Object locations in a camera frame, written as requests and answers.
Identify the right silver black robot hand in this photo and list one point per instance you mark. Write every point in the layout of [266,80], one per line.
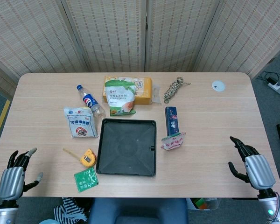
[259,170]

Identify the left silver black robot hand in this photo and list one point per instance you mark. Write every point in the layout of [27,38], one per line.
[11,182]

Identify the pink white seasoning bag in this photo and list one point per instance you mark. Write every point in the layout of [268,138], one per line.
[172,142]

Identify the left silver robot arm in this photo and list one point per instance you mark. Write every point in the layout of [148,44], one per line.
[4,213]

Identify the green tea packet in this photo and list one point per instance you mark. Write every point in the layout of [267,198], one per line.
[86,180]

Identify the black plastic tray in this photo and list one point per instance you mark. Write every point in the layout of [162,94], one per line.
[126,147]

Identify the clear plastic storage box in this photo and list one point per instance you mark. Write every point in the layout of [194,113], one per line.
[204,203]

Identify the black white striped cloth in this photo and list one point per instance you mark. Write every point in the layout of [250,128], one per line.
[70,210]

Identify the yellow tape measure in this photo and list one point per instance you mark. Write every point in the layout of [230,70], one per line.
[87,159]

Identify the white power strip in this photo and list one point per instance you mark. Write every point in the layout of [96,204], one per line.
[278,88]

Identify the white caster sugar bag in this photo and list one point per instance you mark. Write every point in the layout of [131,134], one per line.
[80,122]

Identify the dark blue printed box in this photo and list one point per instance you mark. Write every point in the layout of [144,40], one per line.
[172,121]

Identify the empty Pepsi plastic bottle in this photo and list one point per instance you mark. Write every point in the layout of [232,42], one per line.
[89,99]

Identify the blue padded seat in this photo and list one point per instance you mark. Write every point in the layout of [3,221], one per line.
[137,211]

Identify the green white corn starch bag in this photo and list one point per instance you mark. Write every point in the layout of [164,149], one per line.
[119,98]

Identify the yellow wrapped package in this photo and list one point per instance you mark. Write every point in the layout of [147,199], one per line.
[143,91]

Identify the woven folding screen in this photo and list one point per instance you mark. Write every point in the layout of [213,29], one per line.
[112,32]

